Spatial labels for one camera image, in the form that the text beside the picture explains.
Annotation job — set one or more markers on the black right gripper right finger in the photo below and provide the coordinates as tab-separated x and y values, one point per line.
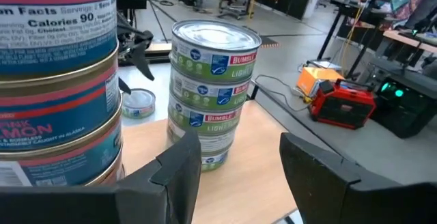
358	203

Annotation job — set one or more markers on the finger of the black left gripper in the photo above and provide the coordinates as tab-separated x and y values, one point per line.
124	85
141	61

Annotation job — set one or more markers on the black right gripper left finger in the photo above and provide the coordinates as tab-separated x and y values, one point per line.
102	205

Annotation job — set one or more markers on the green label tuna can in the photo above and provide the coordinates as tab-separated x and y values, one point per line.
218	142
215	36
138	101
201	119
205	96
215	159

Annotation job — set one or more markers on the blue pink salmon can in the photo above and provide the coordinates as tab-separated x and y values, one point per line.
114	172
68	169
51	114
51	39

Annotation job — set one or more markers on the wooden shelf board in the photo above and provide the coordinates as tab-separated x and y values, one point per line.
246	183

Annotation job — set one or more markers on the red black case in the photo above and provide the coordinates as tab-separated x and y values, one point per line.
341	108

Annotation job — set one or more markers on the black workstation green lights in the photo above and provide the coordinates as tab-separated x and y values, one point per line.
403	114

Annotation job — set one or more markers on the black floor mat striped edge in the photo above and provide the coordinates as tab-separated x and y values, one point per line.
266	39

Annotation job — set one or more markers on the orange box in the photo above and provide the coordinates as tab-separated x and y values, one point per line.
312	79

